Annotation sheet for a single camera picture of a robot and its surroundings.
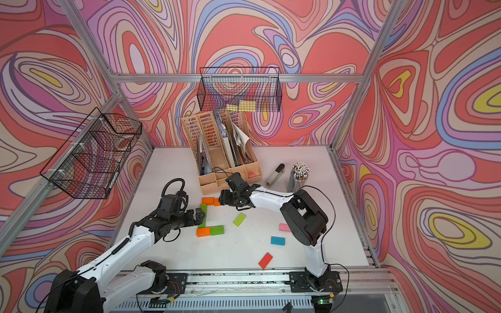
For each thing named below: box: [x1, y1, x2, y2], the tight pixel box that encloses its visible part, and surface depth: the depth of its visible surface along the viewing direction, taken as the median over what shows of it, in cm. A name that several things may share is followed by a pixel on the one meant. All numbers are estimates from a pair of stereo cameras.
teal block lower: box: [270, 236, 286, 246], surface depth 85 cm
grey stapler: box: [265, 163, 286, 188], surface depth 104 cm
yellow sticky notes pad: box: [226, 99, 257, 113], surface depth 86 cm
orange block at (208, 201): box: [201, 197, 215, 206], surface depth 97 cm
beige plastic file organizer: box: [180, 110, 263, 196], surface depth 102 cm
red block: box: [258, 251, 273, 269], surface depth 80 cm
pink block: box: [278, 223, 291, 233], surface depth 90 cm
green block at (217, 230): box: [210, 225, 225, 236], surface depth 88 cm
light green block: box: [232, 212, 246, 227], surface depth 93 cm
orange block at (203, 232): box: [196, 226, 211, 238], surface depth 86 cm
